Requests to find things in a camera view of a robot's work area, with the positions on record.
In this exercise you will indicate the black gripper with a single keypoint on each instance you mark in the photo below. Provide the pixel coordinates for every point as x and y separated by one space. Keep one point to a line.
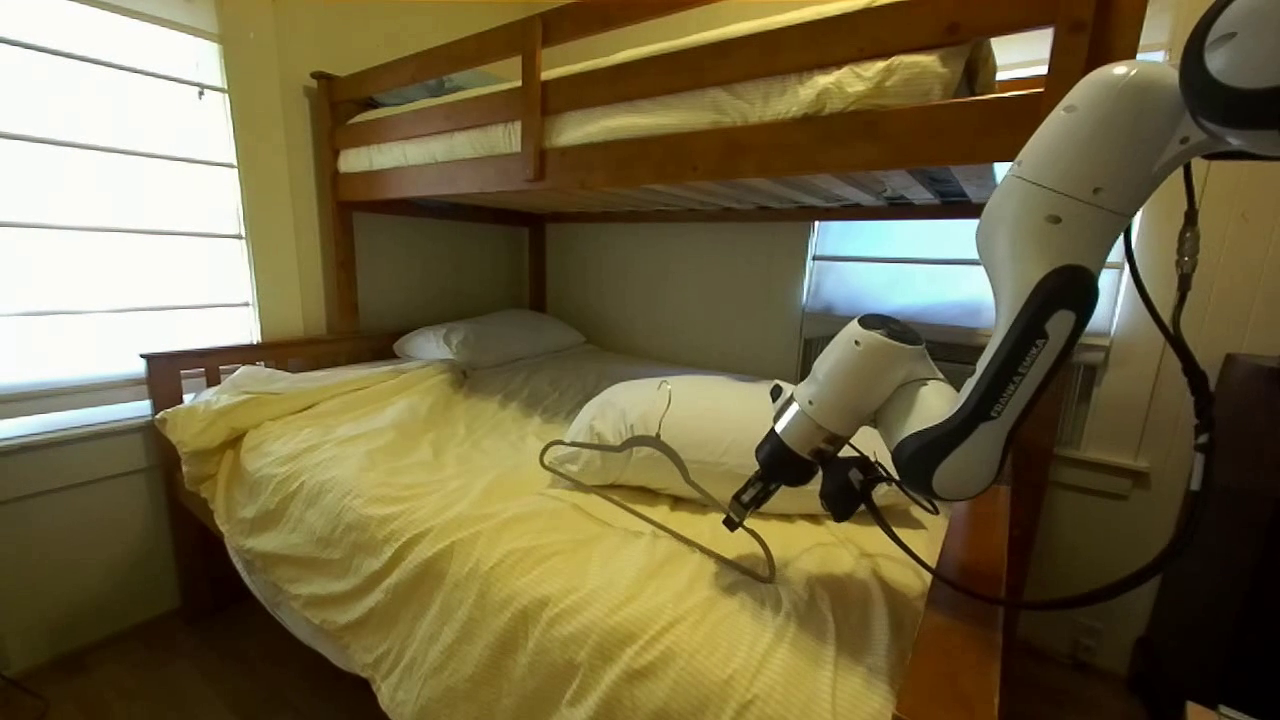
778 477

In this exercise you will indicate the brown wooden bunk bed frame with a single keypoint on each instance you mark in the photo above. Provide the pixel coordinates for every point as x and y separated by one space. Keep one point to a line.
746 147

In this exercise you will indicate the grey folded cloth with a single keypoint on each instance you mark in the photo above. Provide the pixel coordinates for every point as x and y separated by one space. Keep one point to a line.
434 88

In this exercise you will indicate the yellow duvet blanket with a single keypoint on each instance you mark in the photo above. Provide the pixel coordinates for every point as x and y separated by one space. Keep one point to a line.
466 572

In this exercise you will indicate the dark wooden dresser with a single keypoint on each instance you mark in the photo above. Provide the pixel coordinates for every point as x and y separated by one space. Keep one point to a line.
1222 535

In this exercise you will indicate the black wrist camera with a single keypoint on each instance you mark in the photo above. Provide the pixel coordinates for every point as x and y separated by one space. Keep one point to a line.
851 484

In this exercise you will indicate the wide window with white blind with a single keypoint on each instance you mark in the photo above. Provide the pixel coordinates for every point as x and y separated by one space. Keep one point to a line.
123 202

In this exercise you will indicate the small white pillow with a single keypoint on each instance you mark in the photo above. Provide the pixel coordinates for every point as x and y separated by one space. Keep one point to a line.
494 338

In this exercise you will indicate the large white pillow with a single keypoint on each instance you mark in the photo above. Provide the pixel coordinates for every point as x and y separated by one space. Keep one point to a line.
683 421

